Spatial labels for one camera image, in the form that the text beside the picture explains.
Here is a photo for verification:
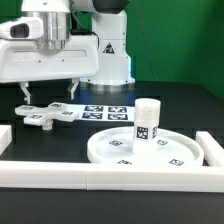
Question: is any white marker sheet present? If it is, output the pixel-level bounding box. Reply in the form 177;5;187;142
68;104;134;122

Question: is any white front fence bar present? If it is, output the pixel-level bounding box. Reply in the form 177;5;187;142
0;161;224;193

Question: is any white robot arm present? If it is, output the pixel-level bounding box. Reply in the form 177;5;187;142
0;0;135;102

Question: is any white fence bar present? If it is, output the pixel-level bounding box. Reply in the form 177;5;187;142
0;125;12;155
196;131;224;167
0;161;224;193

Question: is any white left fence bar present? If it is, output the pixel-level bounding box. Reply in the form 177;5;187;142
0;125;12;155

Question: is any white cross table base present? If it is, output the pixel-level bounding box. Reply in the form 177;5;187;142
15;102;79;131

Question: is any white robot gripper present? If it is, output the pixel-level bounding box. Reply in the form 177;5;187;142
0;36;99;104

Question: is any white right fence bar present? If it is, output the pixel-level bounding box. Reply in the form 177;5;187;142
196;131;224;167

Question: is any white round table top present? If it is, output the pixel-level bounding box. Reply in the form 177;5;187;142
87;126;204;167

